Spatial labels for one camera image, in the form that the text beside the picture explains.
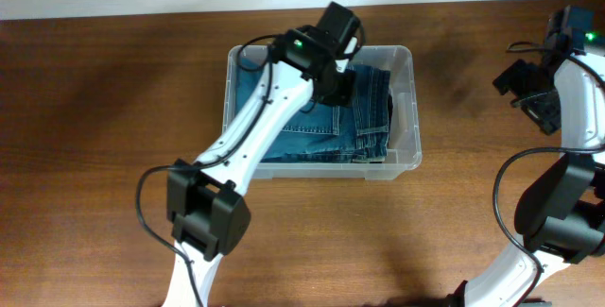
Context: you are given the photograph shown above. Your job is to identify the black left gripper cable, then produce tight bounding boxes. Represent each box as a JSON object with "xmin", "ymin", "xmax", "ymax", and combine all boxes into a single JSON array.
[{"xmin": 134, "ymin": 23, "xmax": 368, "ymax": 307}]

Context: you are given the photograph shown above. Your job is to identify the black cloth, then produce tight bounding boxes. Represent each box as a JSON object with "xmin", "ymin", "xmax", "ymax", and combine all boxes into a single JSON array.
[{"xmin": 387, "ymin": 94, "xmax": 394, "ymax": 135}]

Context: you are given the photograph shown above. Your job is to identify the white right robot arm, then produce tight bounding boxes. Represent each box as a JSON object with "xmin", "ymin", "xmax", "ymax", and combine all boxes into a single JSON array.
[{"xmin": 443, "ymin": 6, "xmax": 604, "ymax": 307}]

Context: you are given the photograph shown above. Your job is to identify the clear plastic storage bin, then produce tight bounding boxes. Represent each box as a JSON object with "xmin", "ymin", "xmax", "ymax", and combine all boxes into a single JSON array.
[{"xmin": 252, "ymin": 45, "xmax": 423, "ymax": 180}]

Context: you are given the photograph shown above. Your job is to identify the dark blue jeans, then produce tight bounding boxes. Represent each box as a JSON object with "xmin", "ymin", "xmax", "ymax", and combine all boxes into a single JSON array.
[{"xmin": 262, "ymin": 64, "xmax": 390, "ymax": 163}]

